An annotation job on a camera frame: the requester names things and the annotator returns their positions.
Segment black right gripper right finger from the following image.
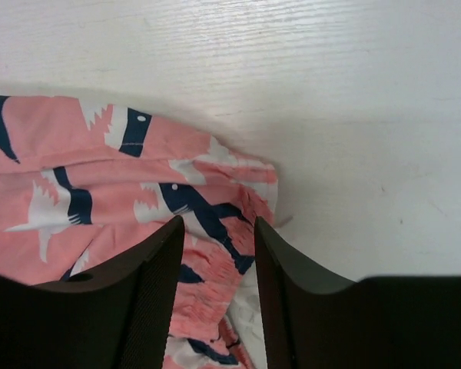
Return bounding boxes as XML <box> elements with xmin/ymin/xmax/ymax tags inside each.
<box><xmin>254</xmin><ymin>218</ymin><xmax>461</xmax><ymax>368</ymax></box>

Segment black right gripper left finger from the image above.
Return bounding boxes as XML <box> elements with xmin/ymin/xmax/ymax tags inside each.
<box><xmin>0</xmin><ymin>216</ymin><xmax>184</xmax><ymax>368</ymax></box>

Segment pink shark print shorts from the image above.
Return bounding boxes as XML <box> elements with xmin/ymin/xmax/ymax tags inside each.
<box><xmin>0</xmin><ymin>96</ymin><xmax>277</xmax><ymax>368</ymax></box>

